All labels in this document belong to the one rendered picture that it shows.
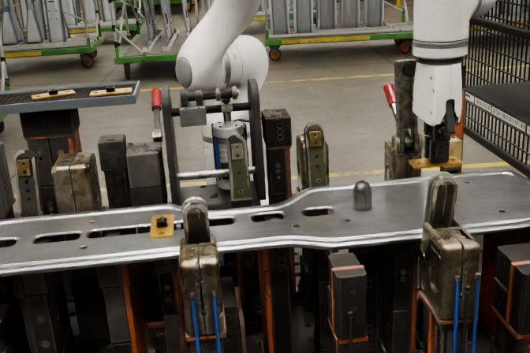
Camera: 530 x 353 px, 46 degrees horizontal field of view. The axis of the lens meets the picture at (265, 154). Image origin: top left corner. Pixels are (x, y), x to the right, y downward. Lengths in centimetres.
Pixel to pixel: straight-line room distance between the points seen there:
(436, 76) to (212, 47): 57
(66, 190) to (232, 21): 50
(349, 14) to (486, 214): 718
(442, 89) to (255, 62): 60
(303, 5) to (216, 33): 651
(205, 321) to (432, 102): 48
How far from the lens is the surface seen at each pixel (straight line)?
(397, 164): 122
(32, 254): 104
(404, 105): 121
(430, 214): 92
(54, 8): 862
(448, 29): 100
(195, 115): 115
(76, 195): 117
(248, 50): 148
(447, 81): 101
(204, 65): 140
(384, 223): 103
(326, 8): 813
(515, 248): 102
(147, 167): 118
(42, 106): 129
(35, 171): 119
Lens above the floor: 144
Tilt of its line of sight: 19 degrees down
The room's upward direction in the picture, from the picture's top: 3 degrees counter-clockwise
